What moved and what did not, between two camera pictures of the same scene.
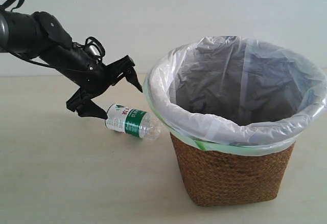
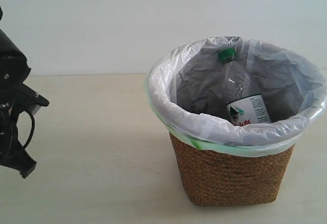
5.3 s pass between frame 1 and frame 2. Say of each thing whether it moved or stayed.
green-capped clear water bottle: moved
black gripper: moved
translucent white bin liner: stayed
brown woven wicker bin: stayed
